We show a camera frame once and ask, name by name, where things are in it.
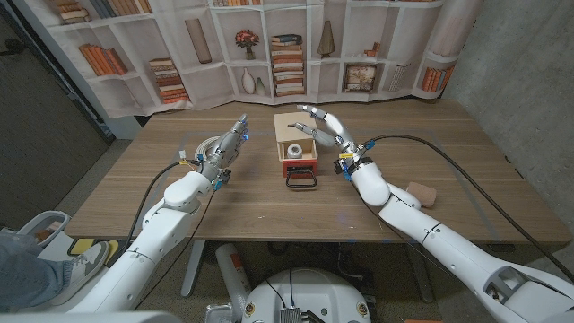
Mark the white plastic bin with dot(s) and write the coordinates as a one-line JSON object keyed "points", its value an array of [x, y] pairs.
{"points": [[27, 229]]}

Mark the yellow and black floor pad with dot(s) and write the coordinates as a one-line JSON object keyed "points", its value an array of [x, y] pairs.
{"points": [[80, 246]]}

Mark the brown bandage roll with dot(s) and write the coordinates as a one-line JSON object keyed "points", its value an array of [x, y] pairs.
{"points": [[426, 194]]}

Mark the grey and white sneaker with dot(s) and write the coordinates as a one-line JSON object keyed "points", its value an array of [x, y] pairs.
{"points": [[87, 264]]}

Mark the person's leg in jeans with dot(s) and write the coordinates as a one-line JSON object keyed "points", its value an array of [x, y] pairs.
{"points": [[27, 278]]}

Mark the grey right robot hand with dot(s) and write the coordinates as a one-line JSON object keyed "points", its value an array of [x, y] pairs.
{"points": [[336, 130]]}

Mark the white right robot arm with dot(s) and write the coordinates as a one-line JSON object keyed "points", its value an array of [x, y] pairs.
{"points": [[448, 251]]}

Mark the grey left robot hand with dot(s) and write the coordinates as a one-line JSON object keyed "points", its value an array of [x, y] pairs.
{"points": [[224, 148]]}

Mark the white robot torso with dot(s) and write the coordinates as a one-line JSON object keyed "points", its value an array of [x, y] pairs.
{"points": [[314, 291]]}

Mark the crumpled foil tray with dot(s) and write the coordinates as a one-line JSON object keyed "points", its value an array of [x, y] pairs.
{"points": [[220, 314]]}

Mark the white cylinder with orange label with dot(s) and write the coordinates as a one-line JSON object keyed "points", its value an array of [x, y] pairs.
{"points": [[231, 269]]}

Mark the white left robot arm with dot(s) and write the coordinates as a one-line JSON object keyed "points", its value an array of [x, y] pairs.
{"points": [[161, 229]]}

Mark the printed bookshelf backdrop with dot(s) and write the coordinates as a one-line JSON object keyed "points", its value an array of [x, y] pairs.
{"points": [[202, 85]]}

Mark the light wooden drawer box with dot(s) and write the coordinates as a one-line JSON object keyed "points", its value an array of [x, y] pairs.
{"points": [[280, 132]]}

